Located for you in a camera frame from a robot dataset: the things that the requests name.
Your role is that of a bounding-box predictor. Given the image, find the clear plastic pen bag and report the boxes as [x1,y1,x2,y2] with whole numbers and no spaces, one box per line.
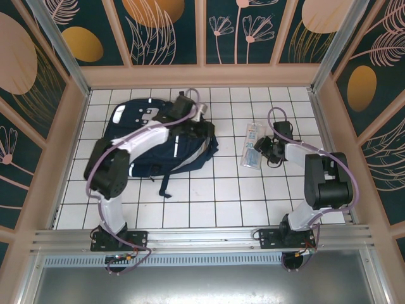
[239,120,265,170]

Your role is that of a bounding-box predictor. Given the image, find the navy blue backpack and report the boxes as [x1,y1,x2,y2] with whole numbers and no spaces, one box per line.
[94,91,219,199]

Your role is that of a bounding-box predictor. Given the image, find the grey metal sheet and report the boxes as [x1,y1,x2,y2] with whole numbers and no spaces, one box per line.
[31,250,392,304]

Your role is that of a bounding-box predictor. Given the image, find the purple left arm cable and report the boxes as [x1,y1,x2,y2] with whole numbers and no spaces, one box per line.
[85,88,203,276]

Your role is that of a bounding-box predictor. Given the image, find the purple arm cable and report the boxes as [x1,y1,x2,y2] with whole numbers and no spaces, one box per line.
[85,88,203,276]
[268,107,360,273]

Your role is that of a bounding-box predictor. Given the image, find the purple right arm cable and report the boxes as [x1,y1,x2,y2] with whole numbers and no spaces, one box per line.
[268,107,360,273]

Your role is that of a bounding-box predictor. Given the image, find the aluminium side rail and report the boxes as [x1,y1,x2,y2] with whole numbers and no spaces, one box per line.
[307,88,360,226]

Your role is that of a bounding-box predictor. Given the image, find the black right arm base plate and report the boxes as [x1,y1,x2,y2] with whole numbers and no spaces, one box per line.
[258,227,317,251]

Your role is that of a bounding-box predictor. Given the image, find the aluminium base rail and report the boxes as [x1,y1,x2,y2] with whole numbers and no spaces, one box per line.
[30,224,376,254]

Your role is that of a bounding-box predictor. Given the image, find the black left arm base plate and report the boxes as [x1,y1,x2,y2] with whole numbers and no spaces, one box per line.
[90,230,149,253]

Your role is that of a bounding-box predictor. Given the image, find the aluminium corner post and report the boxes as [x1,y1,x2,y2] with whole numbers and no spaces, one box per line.
[309,0,371,93]
[25,0,93,98]

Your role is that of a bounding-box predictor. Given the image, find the perforated metal cable tray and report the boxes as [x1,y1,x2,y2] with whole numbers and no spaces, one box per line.
[40,253,363,269]

